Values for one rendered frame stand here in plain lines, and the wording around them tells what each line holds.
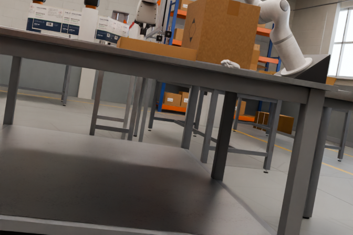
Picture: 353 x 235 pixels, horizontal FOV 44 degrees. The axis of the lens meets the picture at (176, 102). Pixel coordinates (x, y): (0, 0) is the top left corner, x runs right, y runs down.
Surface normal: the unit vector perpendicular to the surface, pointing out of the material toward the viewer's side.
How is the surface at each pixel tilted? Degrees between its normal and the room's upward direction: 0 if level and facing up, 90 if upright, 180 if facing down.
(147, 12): 111
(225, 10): 90
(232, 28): 90
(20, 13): 90
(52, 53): 90
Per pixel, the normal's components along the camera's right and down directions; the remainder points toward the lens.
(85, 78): 0.29, 0.10
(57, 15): 0.07, 0.07
